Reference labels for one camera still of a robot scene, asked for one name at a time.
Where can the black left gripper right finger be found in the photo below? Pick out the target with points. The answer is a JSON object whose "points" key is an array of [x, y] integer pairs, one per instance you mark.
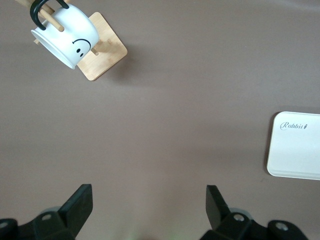
{"points": [[217, 210]]}

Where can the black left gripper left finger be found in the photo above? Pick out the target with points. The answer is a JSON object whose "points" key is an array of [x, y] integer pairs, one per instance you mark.
{"points": [[75, 210]]}

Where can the white smiley face mug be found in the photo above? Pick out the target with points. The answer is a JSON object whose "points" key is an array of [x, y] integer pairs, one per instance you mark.
{"points": [[72, 30]]}

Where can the white rectangular tray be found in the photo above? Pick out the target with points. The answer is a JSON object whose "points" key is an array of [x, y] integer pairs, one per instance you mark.
{"points": [[295, 150]]}

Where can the wooden mug rack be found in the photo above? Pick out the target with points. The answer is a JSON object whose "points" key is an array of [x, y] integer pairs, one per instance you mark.
{"points": [[110, 47]]}

